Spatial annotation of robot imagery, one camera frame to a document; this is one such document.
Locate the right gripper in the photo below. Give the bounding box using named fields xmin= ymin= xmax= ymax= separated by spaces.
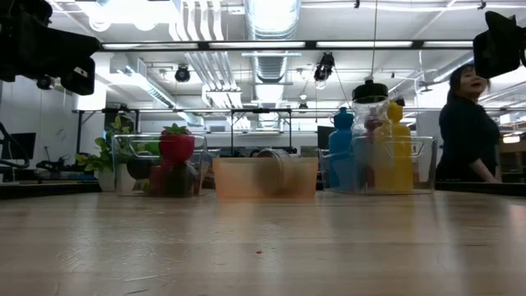
xmin=472 ymin=11 xmax=526 ymax=79

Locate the blue plastic bottle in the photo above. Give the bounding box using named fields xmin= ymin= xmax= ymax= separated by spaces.
xmin=327 ymin=107 xmax=355 ymax=189

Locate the white pillar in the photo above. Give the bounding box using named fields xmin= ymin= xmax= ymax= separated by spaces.
xmin=415 ymin=88 xmax=443 ymax=169

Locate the clear plastic bin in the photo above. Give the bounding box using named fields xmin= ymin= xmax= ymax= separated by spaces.
xmin=111 ymin=134 xmax=209 ymax=197
xmin=319 ymin=135 xmax=438 ymax=195

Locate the black background rack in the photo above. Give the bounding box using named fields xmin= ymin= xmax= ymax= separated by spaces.
xmin=229 ymin=107 xmax=293 ymax=158

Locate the person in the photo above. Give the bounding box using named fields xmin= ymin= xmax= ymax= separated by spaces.
xmin=435 ymin=63 xmax=503 ymax=184

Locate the tin can blue label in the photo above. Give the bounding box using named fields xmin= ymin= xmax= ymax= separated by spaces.
xmin=257 ymin=148 xmax=293 ymax=160
xmin=254 ymin=155 xmax=303 ymax=198

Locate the thick black cable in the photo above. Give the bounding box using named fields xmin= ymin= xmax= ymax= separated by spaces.
xmin=0 ymin=121 xmax=30 ymax=169

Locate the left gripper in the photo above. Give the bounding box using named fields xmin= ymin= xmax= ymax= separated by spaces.
xmin=0 ymin=0 xmax=102 ymax=96

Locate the orange plastic bin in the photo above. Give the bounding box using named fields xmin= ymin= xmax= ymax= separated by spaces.
xmin=211 ymin=156 xmax=320 ymax=202

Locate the silver ventilation duct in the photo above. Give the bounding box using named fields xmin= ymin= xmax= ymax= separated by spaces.
xmin=244 ymin=0 xmax=302 ymax=83

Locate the black round knob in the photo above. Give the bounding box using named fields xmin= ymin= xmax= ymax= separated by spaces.
xmin=351 ymin=79 xmax=391 ymax=192

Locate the red strawberry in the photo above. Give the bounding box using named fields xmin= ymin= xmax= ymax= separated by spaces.
xmin=158 ymin=123 xmax=196 ymax=165

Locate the green artificial plant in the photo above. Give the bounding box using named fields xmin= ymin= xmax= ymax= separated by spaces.
xmin=76 ymin=114 xmax=152 ymax=193

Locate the black monitor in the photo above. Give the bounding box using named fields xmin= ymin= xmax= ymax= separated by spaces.
xmin=316 ymin=125 xmax=335 ymax=151
xmin=10 ymin=132 xmax=37 ymax=160

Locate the black desk clutter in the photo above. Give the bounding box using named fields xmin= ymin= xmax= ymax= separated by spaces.
xmin=35 ymin=154 xmax=98 ymax=184

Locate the black ceiling camera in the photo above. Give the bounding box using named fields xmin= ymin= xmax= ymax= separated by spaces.
xmin=313 ymin=52 xmax=336 ymax=83

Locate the yellow plastic bottle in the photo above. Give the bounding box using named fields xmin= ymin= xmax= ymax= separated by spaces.
xmin=376 ymin=100 xmax=414 ymax=192

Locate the black aluminium frame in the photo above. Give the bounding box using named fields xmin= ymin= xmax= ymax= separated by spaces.
xmin=0 ymin=39 xmax=526 ymax=201

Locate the purple plastic bottle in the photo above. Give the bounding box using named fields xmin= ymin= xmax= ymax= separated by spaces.
xmin=363 ymin=116 xmax=382 ymax=189

